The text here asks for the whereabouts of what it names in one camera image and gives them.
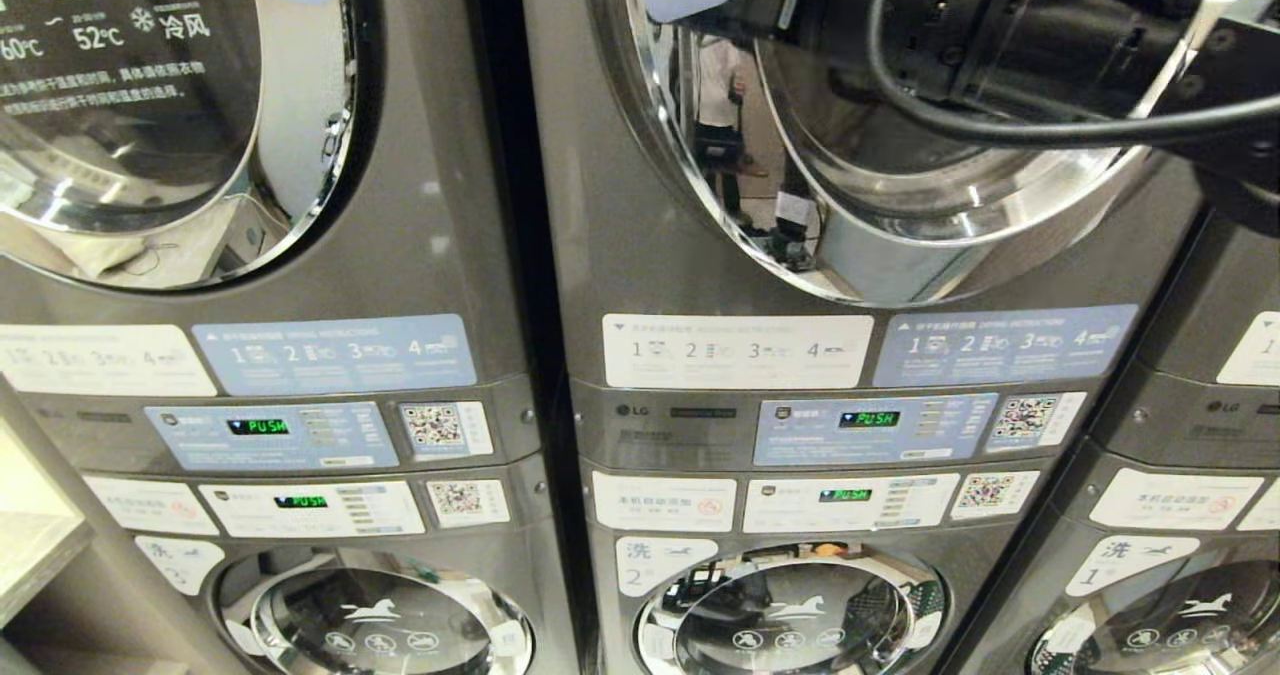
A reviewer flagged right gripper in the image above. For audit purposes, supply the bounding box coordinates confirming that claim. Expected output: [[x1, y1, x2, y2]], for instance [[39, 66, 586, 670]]
[[668, 0, 1216, 121]]

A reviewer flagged round chrome dryer door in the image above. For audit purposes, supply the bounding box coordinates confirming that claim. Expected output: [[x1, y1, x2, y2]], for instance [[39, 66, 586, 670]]
[[588, 0, 1201, 308], [0, 0, 363, 293]]

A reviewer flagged grey dryer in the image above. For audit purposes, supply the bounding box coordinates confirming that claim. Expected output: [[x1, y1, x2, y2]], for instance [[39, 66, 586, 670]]
[[1085, 195, 1280, 471], [0, 0, 546, 476], [518, 0, 1206, 476]]

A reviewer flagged blue instruction sticker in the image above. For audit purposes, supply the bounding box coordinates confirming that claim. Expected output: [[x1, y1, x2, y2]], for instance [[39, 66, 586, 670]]
[[873, 304, 1140, 389], [191, 314, 479, 397]]

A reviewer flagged white instruction sticker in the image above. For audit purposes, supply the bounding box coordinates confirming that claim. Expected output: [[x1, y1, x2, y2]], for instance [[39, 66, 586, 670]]
[[601, 313, 876, 391], [1215, 311, 1280, 388], [0, 324, 219, 398]]

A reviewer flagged square code sticker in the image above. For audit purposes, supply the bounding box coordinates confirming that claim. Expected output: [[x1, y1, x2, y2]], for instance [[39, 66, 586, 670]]
[[949, 469, 1042, 522], [399, 401, 495, 460], [425, 478, 511, 530], [984, 391, 1088, 454]]

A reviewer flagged blue control panel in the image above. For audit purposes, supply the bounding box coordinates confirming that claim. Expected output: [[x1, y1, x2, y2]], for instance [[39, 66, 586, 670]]
[[752, 393, 1000, 468], [143, 401, 400, 473]]

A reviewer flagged white warning sticker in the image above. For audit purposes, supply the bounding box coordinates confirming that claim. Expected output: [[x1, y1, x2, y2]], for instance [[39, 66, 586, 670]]
[[1087, 467, 1266, 532], [591, 470, 739, 534], [82, 475, 220, 537]]

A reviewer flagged white washer number sticker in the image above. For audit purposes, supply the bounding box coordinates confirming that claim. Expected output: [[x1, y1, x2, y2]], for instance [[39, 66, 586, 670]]
[[1064, 535, 1202, 598], [134, 535, 227, 597], [614, 536, 720, 598]]

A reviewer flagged grey washing machine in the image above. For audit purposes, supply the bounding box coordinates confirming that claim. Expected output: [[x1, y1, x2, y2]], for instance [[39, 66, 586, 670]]
[[575, 450, 1086, 675], [0, 455, 583, 675], [940, 440, 1280, 675]]

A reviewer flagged round chrome washer door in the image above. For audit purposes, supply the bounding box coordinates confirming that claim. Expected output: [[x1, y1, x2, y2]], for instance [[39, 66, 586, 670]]
[[212, 549, 536, 675], [634, 543, 949, 675], [1028, 557, 1280, 675]]

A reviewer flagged pale wooden counter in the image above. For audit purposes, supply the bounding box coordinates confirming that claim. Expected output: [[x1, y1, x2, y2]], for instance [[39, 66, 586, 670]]
[[0, 420, 93, 628]]

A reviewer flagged black cable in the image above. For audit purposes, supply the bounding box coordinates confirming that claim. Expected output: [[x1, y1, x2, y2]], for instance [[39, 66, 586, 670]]
[[866, 0, 1280, 150]]

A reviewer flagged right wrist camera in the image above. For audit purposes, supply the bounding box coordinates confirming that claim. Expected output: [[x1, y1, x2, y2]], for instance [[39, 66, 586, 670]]
[[1135, 0, 1280, 146]]

